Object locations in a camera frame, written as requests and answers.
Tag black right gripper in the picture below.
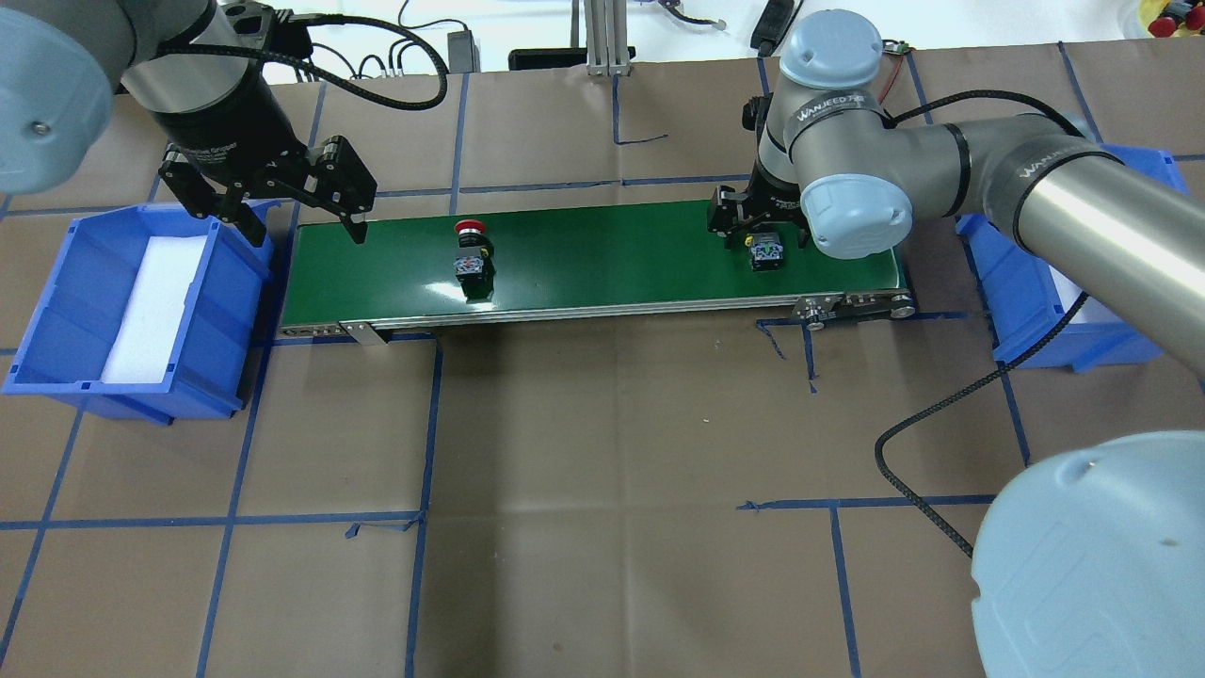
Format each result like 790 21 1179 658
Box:
707 160 812 250

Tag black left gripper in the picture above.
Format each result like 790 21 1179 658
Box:
155 79 378 248

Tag yellow push button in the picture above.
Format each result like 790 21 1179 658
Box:
745 231 786 273

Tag red push button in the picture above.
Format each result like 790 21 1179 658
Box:
455 219 494 284

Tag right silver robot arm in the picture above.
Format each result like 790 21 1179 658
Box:
707 8 1204 677

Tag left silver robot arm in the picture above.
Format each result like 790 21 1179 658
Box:
1 1 378 246

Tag green conveyor belt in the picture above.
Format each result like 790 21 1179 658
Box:
277 201 919 342

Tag left blue plastic bin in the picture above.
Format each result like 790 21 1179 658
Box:
2 202 274 426

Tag blue plastic bin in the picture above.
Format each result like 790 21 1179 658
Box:
956 137 1204 373
2 202 274 426

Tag white foam pad left bin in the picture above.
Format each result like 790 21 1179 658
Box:
102 235 207 383

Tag white foam pad bin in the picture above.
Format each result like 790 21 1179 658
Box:
102 235 207 383
1050 266 1115 326

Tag black power adapter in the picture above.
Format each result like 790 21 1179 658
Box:
446 29 481 73

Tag right blue plastic bin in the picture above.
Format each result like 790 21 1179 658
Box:
956 137 1204 373

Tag white foam pad right bin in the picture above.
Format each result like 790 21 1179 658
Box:
1050 266 1115 326

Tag aluminium frame post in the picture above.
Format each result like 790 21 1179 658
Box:
584 0 631 76

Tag black braided cable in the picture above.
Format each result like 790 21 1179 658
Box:
874 291 1093 561

